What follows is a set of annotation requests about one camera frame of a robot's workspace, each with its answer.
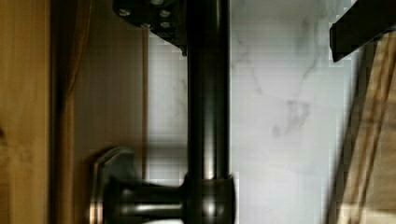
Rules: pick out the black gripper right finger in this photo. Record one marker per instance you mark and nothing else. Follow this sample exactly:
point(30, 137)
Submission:
point(362, 23)

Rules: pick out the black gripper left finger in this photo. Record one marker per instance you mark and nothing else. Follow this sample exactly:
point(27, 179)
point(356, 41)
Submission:
point(164, 18)

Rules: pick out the dark metal drawer handle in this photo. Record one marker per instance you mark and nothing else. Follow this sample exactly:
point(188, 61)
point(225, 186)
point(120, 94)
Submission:
point(207, 195)

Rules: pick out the wooden drawer front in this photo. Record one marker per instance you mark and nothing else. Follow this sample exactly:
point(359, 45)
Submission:
point(73, 84)

